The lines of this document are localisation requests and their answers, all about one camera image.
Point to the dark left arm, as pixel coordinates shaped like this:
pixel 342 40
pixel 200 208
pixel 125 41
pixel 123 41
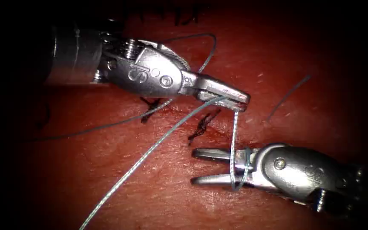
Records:
pixel 72 57

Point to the right arm needle driver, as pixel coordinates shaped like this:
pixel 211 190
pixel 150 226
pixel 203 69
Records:
pixel 302 172

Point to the left arm needle driver jaw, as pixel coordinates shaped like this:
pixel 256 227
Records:
pixel 216 85
pixel 209 97

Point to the blue thread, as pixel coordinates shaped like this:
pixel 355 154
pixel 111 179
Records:
pixel 145 155

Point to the tissue pad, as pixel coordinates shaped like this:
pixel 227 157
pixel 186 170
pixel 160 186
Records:
pixel 158 191

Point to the left arm needle driver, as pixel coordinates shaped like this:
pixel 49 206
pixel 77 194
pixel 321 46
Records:
pixel 145 73

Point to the black stitching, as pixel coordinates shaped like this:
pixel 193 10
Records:
pixel 201 127
pixel 178 19

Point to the right arm needle driver jaw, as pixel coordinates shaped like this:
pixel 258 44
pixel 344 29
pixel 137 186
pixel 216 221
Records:
pixel 212 154
pixel 212 179

